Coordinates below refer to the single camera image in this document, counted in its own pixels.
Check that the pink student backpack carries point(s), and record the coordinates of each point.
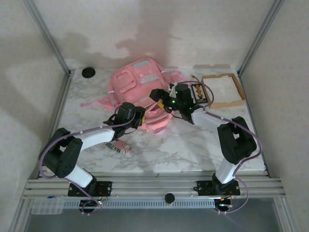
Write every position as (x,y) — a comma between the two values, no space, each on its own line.
(137,82)

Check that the shallow cardboard tray box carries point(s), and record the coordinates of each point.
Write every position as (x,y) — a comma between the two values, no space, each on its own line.
(227,96)

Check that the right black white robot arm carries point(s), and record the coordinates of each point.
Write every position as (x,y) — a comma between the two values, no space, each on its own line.
(236,140)

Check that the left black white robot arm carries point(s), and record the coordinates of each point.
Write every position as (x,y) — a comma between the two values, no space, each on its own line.
(65,157)

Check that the flag print fabric pouch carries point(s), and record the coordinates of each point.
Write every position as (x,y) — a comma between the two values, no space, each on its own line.
(120,146)

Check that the black round cap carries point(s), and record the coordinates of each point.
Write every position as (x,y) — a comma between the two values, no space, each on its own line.
(88,73)

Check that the black round knob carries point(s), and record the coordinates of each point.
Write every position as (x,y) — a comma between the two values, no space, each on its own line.
(169,198)

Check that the left small circuit board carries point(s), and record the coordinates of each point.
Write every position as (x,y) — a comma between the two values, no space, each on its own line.
(90,205)

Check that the small circuit board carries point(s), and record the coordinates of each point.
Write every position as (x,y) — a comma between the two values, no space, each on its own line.
(224,205)
(90,205)

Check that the right small circuit board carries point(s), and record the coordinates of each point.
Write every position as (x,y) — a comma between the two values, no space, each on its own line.
(224,205)

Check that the clear plastic organizer box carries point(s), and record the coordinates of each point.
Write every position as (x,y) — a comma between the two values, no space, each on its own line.
(47,206)

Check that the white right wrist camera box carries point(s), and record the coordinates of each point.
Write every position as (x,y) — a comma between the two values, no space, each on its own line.
(172,90)

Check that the aluminium rail beam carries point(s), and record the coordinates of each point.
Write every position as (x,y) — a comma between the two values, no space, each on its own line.
(154,187)

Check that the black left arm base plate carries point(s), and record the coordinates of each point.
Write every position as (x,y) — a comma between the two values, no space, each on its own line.
(106,188)

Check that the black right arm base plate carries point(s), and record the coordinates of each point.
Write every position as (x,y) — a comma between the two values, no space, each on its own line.
(205,187)

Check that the aluminium right frame post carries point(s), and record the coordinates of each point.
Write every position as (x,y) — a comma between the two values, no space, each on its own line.
(260,36)

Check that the aluminium frame post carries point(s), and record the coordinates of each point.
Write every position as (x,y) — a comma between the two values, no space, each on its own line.
(48,38)
(260,36)

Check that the aluminium left frame post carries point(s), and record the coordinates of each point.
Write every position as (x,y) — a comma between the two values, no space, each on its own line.
(48,38)

